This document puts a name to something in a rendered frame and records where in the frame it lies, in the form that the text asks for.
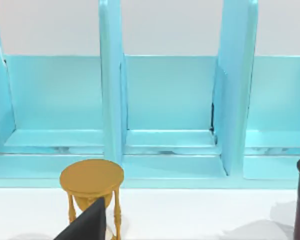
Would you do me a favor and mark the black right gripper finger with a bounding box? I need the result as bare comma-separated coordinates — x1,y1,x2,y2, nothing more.
53,195,107,240

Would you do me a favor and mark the golden hourglass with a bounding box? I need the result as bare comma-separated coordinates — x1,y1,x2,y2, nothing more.
59,159,125,240

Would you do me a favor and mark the light blue rack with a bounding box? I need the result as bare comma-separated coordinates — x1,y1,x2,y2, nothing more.
0,0,300,189

